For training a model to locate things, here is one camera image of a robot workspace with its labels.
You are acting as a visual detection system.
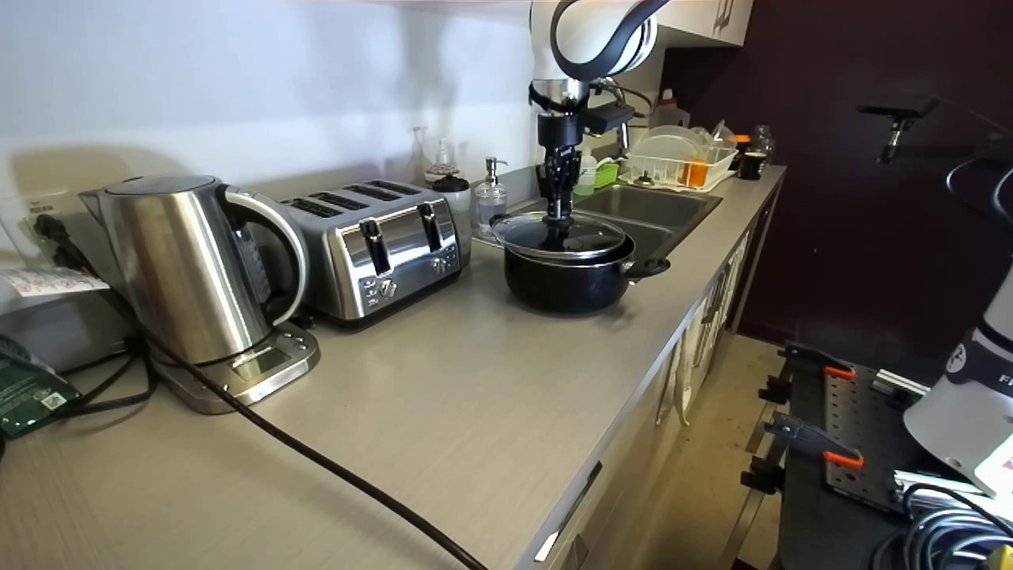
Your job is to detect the orange cup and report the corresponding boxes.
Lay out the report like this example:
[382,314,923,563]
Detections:
[681,155,713,193]

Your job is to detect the stainless steel electric kettle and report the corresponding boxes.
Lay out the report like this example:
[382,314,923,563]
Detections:
[81,174,313,368]

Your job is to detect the black clamp with orange handle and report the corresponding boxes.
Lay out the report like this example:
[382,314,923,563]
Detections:
[757,343,861,409]
[763,415,867,501]

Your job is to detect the clear glass carafe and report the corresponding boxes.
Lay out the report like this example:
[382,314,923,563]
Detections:
[406,125,441,185]

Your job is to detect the stainless steel four-slot toaster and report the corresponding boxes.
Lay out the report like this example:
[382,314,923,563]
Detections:
[275,177,469,322]

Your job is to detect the black perforated breadboard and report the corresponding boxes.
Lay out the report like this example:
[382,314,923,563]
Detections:
[819,368,932,510]

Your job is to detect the clear soap dispenser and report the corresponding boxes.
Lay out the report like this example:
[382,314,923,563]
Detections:
[469,155,511,240]

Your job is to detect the black robot table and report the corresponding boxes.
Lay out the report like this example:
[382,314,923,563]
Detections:
[773,343,1013,570]

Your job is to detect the bundle of blue-white cables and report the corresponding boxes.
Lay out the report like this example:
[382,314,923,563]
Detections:
[874,485,1013,570]

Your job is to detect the long black power cable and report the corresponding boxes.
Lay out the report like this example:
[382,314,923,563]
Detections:
[125,329,491,570]

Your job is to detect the beige wall cabinet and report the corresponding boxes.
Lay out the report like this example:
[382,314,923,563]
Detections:
[656,0,757,49]

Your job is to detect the white jar with black lid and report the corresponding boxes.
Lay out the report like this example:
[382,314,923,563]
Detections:
[431,172,475,240]

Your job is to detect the metal drawer handle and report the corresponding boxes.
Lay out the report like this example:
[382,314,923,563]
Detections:
[532,458,606,568]

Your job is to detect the small black object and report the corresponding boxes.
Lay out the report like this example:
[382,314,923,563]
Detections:
[734,147,770,185]

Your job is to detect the black cooking pot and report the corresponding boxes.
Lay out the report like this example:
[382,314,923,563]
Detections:
[487,216,674,318]

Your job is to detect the stainless steel double sink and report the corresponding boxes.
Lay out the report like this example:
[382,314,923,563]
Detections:
[573,180,725,266]

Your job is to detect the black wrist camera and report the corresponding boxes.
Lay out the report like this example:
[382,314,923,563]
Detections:
[584,100,636,139]

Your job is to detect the black camera on stand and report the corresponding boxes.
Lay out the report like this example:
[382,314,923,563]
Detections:
[855,92,1013,172]

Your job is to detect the green packet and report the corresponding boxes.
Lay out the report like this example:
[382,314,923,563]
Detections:
[0,333,83,439]

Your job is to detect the metal cabinet door handle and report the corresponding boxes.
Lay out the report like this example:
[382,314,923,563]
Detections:
[648,345,681,432]
[674,320,699,425]

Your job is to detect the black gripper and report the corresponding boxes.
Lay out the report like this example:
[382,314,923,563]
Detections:
[536,112,590,226]

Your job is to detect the white box with label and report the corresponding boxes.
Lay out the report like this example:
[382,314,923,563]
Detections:
[0,258,129,373]

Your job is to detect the steel kettle base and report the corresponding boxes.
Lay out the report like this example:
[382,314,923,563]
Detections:
[155,320,322,415]

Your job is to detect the glass lid with black knob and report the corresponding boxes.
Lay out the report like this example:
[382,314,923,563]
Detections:
[491,212,636,266]

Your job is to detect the grey kitchen base cabinets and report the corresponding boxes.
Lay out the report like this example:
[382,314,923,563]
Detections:
[541,186,786,570]

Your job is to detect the white dish rack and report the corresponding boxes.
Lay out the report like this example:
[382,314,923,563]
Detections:
[623,125,742,197]

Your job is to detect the black plug with cable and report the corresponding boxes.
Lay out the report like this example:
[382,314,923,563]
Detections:
[30,212,155,421]

